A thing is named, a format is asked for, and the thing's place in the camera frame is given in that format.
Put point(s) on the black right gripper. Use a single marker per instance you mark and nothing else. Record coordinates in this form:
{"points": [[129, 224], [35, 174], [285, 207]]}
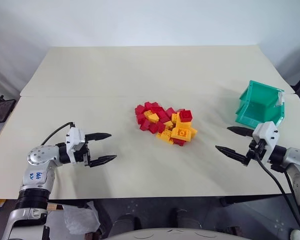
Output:
{"points": [[252, 151]]}

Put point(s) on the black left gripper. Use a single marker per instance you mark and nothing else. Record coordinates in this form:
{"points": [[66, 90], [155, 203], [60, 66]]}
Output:
{"points": [[81, 156]]}

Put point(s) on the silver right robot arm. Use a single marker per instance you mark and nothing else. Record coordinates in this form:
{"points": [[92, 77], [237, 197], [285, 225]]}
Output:
{"points": [[295, 155]]}

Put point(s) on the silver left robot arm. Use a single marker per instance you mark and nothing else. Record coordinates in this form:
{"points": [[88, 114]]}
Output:
{"points": [[40, 155]]}

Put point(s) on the teal plastic bin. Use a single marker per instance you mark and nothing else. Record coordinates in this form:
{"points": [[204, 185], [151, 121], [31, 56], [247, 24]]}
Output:
{"points": [[260, 110]]}

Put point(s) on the upside-down yellow plastic toy brick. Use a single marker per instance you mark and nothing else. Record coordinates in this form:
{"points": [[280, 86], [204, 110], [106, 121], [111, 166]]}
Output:
{"points": [[181, 134]]}

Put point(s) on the red plastic toy brick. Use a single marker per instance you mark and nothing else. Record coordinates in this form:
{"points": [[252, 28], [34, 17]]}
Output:
{"points": [[185, 115]]}

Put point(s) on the yellow plastic building brick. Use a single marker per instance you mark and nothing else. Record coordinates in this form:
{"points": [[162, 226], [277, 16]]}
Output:
{"points": [[153, 118]]}

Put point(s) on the crumpled clear plastic bag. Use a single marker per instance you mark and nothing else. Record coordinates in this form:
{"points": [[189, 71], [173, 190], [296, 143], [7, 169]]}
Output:
{"points": [[81, 218]]}

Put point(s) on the small wooden piece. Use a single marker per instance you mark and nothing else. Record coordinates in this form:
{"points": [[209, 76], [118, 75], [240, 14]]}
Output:
{"points": [[55, 206]]}

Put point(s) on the black mesh panel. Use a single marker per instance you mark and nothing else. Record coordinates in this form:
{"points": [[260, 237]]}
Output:
{"points": [[1, 111]]}

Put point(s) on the beige robot torso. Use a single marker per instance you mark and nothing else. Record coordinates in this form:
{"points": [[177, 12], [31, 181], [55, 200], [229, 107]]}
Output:
{"points": [[175, 234]]}

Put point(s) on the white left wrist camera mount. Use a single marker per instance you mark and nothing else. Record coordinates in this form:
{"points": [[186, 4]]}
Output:
{"points": [[75, 138]]}

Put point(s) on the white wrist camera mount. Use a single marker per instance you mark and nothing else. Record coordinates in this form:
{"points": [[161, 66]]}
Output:
{"points": [[267, 132], [75, 138]]}

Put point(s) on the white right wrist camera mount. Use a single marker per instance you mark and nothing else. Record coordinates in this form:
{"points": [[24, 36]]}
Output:
{"points": [[267, 132]]}

